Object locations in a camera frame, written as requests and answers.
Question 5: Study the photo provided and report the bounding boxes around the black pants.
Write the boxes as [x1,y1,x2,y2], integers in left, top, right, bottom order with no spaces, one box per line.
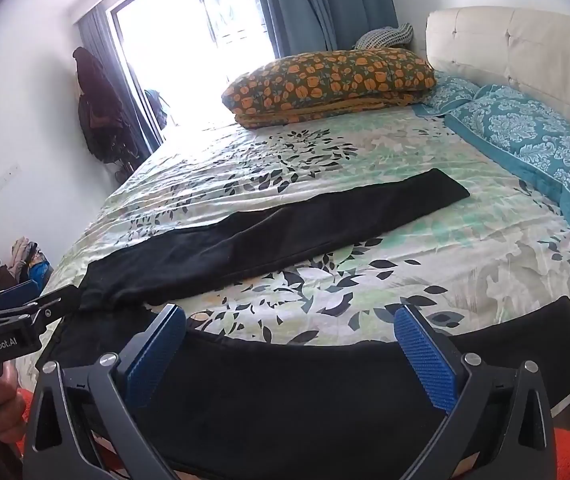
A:
[38,169,570,479]

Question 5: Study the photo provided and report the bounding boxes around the person's left hand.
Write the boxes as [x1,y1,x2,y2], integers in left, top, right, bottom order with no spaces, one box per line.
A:
[0,361,26,444]

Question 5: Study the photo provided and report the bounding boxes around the pile of clothes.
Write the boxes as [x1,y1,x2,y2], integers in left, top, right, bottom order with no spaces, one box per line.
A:
[7,237,54,292]

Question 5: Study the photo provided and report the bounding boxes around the floral leaf bedspread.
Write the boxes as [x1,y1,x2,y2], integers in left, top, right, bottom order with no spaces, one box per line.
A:
[17,98,570,411]

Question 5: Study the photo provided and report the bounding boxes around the dark curtain left of window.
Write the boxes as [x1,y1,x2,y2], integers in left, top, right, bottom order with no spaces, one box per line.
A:
[78,4,163,158]

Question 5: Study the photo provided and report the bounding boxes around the teal damask pillow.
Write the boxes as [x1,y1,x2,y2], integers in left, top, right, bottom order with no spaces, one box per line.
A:
[444,84,570,225]

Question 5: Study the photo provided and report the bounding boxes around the orange floral folded quilt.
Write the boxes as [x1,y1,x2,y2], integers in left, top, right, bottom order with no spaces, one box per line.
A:
[222,48,437,129]

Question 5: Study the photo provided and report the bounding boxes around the white tufted headboard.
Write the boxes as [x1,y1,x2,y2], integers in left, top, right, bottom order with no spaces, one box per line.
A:
[426,6,570,120]

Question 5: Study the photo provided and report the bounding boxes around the blue curtain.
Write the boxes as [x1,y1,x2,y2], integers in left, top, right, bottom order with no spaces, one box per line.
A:
[260,0,398,58]

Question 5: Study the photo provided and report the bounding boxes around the checkered grey pillow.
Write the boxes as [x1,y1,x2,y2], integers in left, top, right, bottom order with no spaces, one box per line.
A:
[353,23,414,50]

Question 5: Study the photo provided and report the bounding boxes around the white wall switch plate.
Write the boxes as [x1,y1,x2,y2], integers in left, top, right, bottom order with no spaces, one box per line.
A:
[0,164,21,192]

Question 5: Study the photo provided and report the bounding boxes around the dark clothes hanging on wall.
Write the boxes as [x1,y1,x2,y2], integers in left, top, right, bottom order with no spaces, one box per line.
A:
[72,47,140,177]

